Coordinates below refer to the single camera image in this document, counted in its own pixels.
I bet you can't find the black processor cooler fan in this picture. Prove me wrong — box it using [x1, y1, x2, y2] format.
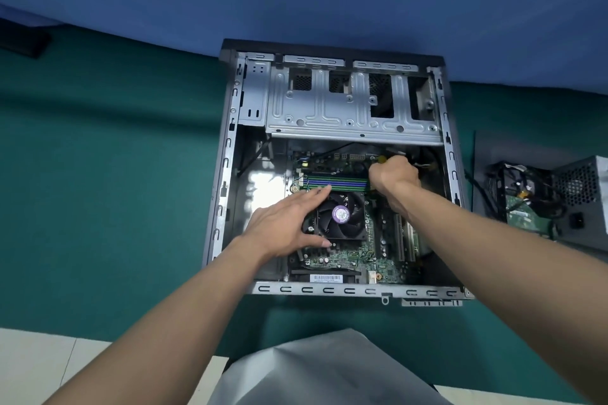
[301, 188, 369, 242]

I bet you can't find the person's right forearm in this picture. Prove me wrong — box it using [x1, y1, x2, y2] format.
[388, 180, 608, 405]

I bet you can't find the silver metal drive cage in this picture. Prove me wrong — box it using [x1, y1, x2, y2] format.
[264, 62, 445, 147]

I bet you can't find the silver power supply unit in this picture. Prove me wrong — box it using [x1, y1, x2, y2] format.
[552, 154, 608, 253]

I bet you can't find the person's right hand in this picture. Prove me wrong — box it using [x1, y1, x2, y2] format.
[368, 154, 424, 212]

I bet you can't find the green floor mat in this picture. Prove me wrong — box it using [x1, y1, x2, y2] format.
[0, 22, 608, 405]

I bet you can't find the green motherboard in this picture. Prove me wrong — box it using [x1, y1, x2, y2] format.
[286, 147, 424, 285]

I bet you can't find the desktop computer case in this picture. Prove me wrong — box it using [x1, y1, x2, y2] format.
[201, 37, 476, 309]

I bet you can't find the person's white shirt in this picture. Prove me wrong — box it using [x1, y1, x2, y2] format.
[208, 328, 453, 405]

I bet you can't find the hard drive with cables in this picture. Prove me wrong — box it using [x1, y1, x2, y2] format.
[488, 161, 567, 240]

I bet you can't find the black side panel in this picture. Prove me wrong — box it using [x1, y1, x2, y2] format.
[472, 128, 608, 264]

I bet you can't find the black data cable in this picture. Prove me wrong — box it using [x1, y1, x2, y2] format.
[464, 169, 500, 221]

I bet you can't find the person's left forearm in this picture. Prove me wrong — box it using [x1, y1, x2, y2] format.
[42, 237, 269, 405]

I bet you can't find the person's left hand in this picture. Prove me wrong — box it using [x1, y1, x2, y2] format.
[242, 184, 333, 262]

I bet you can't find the black flat base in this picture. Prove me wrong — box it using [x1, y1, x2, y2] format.
[0, 16, 54, 59]

